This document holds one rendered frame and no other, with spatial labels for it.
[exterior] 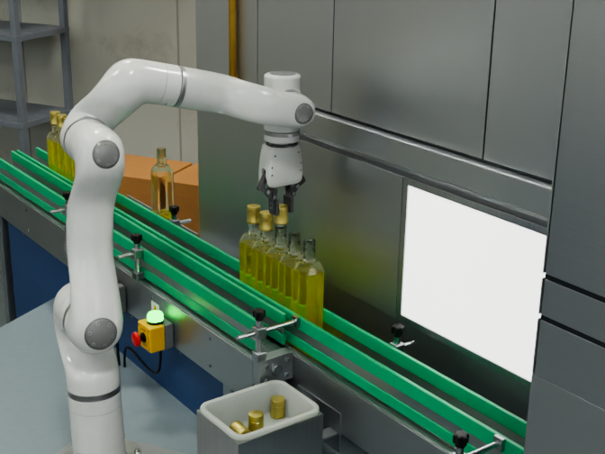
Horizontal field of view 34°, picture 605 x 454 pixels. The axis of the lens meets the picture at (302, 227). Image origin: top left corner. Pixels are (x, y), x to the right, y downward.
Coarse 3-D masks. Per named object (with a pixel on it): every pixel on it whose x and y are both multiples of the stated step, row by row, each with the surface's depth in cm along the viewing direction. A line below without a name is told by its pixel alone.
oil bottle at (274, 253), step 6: (270, 252) 237; (276, 252) 236; (282, 252) 236; (270, 258) 237; (276, 258) 235; (270, 264) 238; (276, 264) 236; (270, 270) 238; (276, 270) 236; (270, 276) 239; (276, 276) 237; (270, 282) 239; (276, 282) 237; (270, 288) 240; (276, 288) 238; (270, 294) 240; (276, 294) 238; (276, 300) 239
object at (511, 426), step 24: (144, 216) 303; (192, 240) 281; (216, 264) 272; (336, 336) 232; (360, 336) 223; (384, 360) 218; (408, 360) 211; (432, 384) 206; (456, 384) 200; (480, 408) 195; (504, 432) 191
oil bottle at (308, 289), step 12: (300, 264) 228; (312, 264) 227; (300, 276) 228; (312, 276) 227; (300, 288) 229; (312, 288) 228; (300, 300) 230; (312, 300) 229; (300, 312) 231; (312, 312) 230
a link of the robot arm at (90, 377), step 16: (64, 288) 222; (64, 304) 216; (64, 336) 222; (64, 352) 221; (80, 352) 221; (112, 352) 224; (64, 368) 221; (80, 368) 218; (96, 368) 218; (112, 368) 220; (80, 384) 217; (96, 384) 217; (112, 384) 220; (80, 400) 218; (96, 400) 218
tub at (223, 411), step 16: (272, 384) 225; (288, 384) 224; (224, 400) 218; (240, 400) 221; (256, 400) 223; (288, 400) 223; (304, 400) 218; (208, 416) 211; (224, 416) 219; (240, 416) 222; (288, 416) 224; (304, 416) 211; (256, 432) 204
